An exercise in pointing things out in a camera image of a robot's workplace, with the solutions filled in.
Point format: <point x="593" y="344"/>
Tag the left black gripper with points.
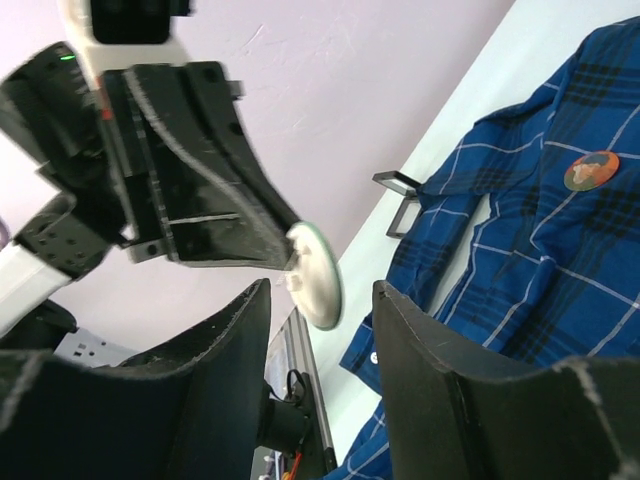
<point x="190" y="184"/>

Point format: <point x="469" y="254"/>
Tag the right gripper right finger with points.
<point x="456" y="410"/>

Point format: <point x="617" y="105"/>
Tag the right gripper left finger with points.
<point x="186" y="409"/>

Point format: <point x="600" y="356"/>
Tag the landscape round brooch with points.
<point x="314" y="280"/>

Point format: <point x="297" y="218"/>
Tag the blue plaid button shirt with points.
<point x="508" y="257"/>

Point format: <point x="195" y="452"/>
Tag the portrait round brooch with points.
<point x="591" y="171"/>

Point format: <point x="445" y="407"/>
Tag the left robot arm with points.
<point x="67" y="267"/>

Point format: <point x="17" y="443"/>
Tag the aluminium frame rail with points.
<point x="290" y="349"/>

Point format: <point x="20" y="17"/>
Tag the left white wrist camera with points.
<point x="117" y="34"/>

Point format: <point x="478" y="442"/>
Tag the left black frame stand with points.
<point x="409" y="207"/>

